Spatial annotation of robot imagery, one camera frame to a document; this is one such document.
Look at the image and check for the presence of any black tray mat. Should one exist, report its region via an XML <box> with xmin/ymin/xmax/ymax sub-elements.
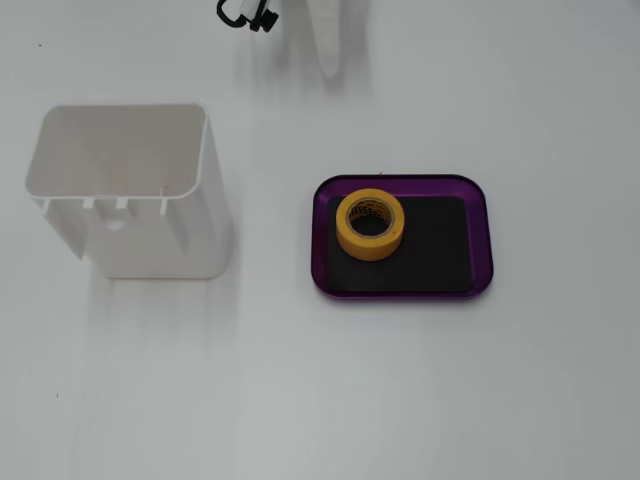
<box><xmin>325</xmin><ymin>194</ymin><xmax>475</xmax><ymax>294</ymax></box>

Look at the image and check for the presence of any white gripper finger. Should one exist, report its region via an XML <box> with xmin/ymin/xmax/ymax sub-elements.
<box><xmin>305</xmin><ymin>0</ymin><xmax>346</xmax><ymax>81</ymax></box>

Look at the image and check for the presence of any white plastic container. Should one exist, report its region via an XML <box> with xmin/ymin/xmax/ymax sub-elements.
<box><xmin>23</xmin><ymin>102</ymin><xmax>231</xmax><ymax>280</ymax></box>

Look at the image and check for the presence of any yellow masking tape roll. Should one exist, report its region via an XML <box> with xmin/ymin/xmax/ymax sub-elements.
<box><xmin>334</xmin><ymin>187</ymin><xmax>406</xmax><ymax>262</ymax></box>

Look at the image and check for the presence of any purple metal tray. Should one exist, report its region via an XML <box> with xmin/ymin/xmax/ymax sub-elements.
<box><xmin>310</xmin><ymin>173</ymin><xmax>495</xmax><ymax>301</ymax></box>

